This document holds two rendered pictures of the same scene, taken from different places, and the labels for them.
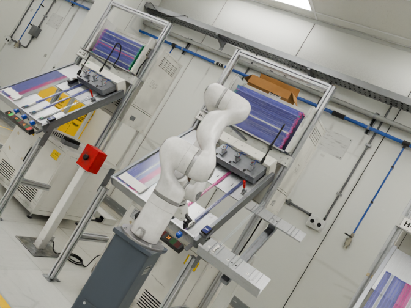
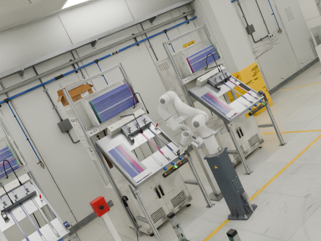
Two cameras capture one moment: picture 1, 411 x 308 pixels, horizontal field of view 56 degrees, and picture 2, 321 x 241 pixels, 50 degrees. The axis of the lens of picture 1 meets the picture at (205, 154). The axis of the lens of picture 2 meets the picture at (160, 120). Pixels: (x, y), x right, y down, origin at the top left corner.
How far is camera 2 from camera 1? 3.12 m
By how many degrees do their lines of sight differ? 60
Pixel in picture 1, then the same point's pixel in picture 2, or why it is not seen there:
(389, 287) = (208, 98)
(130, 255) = (225, 155)
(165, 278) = (170, 187)
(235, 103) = (173, 94)
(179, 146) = (202, 117)
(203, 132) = (190, 109)
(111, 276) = (228, 166)
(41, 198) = not seen: outside the picture
